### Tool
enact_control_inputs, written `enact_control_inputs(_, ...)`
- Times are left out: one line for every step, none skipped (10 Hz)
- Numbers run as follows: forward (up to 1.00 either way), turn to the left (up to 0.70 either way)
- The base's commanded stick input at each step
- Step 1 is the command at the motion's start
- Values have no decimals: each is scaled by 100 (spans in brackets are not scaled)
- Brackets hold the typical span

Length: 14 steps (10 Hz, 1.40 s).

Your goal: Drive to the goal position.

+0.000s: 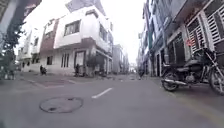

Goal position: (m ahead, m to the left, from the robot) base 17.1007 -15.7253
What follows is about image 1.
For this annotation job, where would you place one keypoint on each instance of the dark green tree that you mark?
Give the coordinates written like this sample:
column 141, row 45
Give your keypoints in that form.
column 10, row 43

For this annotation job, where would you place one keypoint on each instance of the person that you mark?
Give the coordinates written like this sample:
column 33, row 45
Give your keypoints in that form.
column 77, row 70
column 42, row 70

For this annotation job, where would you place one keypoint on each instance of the black motorcycle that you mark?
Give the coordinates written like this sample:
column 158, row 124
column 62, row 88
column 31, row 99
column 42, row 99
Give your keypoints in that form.
column 190, row 71

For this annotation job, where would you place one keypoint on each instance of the row of buildings with grilles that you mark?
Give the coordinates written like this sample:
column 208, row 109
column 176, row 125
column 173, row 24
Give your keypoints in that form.
column 186, row 33

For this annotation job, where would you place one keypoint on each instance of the round manhole cover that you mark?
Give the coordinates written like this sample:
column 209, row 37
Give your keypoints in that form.
column 61, row 104

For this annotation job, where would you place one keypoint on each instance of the distant row of buildings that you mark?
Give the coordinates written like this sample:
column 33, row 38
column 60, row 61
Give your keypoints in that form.
column 118, row 58

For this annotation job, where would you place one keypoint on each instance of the white corner building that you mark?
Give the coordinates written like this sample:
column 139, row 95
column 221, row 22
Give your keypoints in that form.
column 80, row 36

